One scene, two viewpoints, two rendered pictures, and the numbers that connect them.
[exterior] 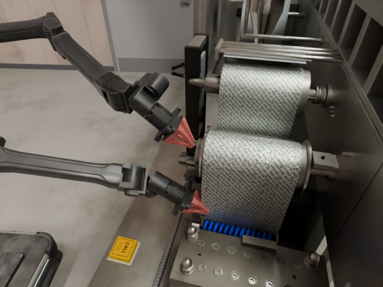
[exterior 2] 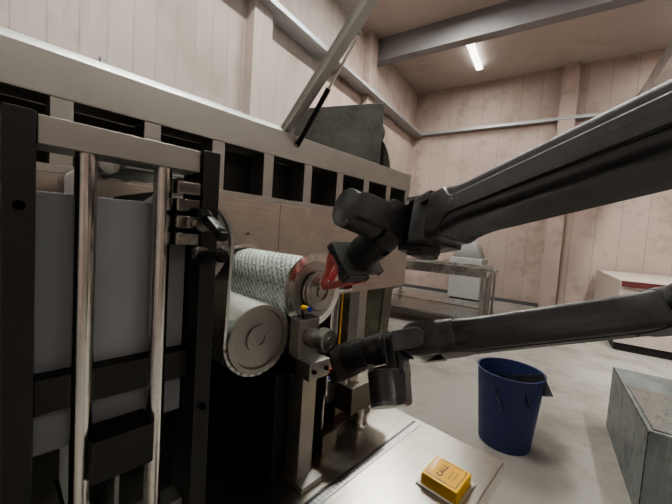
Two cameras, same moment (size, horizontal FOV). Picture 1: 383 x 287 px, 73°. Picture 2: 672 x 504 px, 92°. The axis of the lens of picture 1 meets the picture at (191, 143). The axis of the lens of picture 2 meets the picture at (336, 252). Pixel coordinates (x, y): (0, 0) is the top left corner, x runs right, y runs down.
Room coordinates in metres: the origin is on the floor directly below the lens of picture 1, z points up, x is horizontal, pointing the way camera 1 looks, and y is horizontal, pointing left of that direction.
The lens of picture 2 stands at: (1.08, 0.30, 1.37)
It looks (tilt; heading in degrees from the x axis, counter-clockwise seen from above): 3 degrees down; 209
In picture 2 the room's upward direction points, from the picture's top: 4 degrees clockwise
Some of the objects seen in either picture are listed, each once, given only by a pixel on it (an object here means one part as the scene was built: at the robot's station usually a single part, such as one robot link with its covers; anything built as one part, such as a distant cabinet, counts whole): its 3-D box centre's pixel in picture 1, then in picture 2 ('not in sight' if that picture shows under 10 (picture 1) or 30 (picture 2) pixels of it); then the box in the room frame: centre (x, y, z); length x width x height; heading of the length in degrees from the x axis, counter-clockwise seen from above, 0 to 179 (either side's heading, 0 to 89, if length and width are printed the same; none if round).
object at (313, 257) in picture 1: (313, 258); not in sight; (0.34, -0.32, 1.05); 0.04 x 0.04 x 0.04
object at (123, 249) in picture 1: (123, 249); (446, 478); (0.45, 0.22, 0.91); 0.07 x 0.07 x 0.02; 76
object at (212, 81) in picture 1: (215, 83); not in sight; (0.80, -0.08, 1.34); 0.06 x 0.06 x 0.06; 76
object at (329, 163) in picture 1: (324, 160); not in sight; (0.48, -0.33, 1.28); 0.06 x 0.05 x 0.02; 76
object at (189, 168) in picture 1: (194, 187); (307, 401); (0.59, -0.01, 1.05); 0.06 x 0.05 x 0.31; 76
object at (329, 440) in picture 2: not in sight; (287, 412); (0.46, -0.15, 0.92); 0.28 x 0.04 x 0.04; 76
